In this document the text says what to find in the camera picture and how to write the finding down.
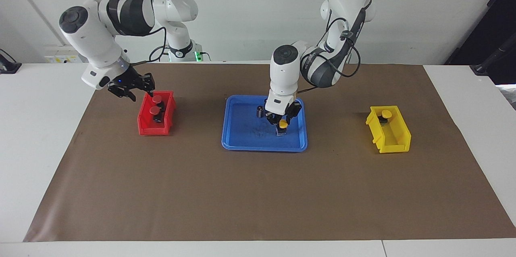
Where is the blue plastic tray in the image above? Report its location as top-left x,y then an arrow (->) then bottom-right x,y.
221,95 -> 308,153

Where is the red plastic bin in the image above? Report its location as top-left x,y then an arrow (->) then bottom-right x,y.
137,90 -> 177,136

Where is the brown paper mat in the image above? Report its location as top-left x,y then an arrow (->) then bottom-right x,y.
23,63 -> 516,243

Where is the yellow plastic bin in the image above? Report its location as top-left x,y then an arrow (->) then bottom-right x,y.
365,105 -> 412,154

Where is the black clamp base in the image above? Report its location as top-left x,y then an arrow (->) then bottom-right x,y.
0,49 -> 22,75

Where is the black side panel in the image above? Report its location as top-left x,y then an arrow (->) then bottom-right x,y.
445,0 -> 516,86

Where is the black right base cable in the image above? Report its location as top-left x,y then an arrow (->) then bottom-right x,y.
148,45 -> 171,63

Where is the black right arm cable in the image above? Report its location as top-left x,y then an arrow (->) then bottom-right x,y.
116,0 -> 167,67

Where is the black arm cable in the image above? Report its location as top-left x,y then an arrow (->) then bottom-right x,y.
298,2 -> 362,94
116,0 -> 167,67

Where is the white wall socket box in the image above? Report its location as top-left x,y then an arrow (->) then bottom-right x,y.
44,44 -> 87,64

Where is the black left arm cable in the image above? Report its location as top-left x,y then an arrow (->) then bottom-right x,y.
298,2 -> 362,94

